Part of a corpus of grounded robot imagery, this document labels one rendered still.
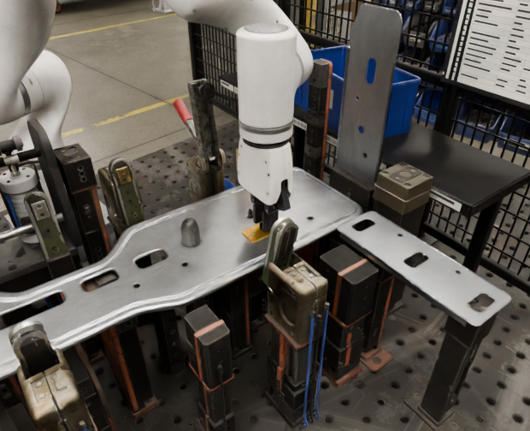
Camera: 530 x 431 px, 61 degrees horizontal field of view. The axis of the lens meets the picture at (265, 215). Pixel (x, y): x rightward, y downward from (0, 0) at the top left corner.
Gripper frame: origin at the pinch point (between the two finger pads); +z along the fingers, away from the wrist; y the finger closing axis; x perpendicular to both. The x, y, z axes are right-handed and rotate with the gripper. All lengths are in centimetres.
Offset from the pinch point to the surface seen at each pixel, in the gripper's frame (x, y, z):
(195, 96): -1.6, -19.9, -16.1
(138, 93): 104, -339, 104
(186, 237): -13.8, -4.0, 1.2
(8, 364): -44.1, 3.3, 3.7
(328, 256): 5.8, 10.8, 5.2
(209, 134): 0.5, -19.6, -7.8
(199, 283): -16.6, 5.1, 3.3
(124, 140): 57, -254, 104
